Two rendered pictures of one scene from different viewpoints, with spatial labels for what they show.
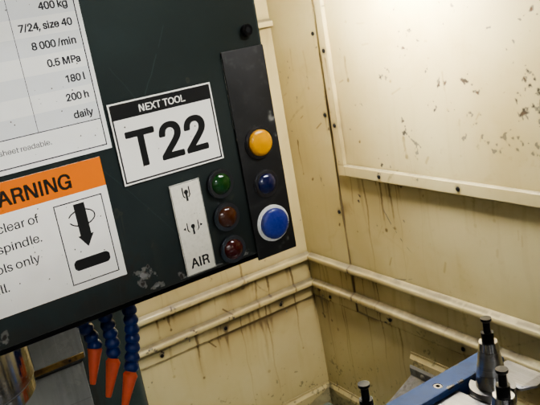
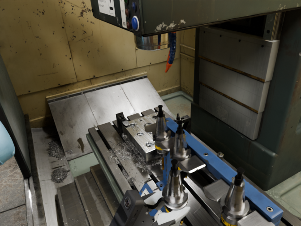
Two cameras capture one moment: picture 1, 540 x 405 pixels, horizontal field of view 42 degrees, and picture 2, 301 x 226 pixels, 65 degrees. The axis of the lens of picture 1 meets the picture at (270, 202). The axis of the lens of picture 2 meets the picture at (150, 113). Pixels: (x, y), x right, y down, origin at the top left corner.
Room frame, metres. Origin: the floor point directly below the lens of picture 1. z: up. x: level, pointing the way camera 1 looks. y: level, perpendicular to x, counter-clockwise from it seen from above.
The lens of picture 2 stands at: (0.73, -0.63, 1.69)
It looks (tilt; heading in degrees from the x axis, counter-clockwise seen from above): 30 degrees down; 95
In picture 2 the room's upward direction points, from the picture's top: 4 degrees counter-clockwise
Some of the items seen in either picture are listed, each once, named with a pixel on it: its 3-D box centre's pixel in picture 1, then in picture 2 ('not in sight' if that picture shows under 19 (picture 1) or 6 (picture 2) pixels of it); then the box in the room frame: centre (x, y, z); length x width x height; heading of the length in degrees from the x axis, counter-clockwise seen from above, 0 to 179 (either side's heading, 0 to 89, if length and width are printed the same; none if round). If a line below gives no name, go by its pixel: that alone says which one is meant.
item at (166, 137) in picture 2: not in sight; (161, 135); (0.71, 0.02, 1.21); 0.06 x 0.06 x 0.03
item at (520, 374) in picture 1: (517, 376); (253, 225); (0.91, -0.31, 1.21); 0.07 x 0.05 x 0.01; 31
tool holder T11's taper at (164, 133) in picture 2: not in sight; (161, 124); (0.71, 0.02, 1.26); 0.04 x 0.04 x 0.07
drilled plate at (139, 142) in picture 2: not in sight; (152, 133); (0.65, 0.38, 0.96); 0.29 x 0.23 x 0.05; 121
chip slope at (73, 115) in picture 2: not in sight; (117, 115); (0.34, 0.93, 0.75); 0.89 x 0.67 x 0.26; 31
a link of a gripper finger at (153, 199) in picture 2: not in sight; (160, 202); (0.71, -0.22, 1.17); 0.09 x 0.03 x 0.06; 44
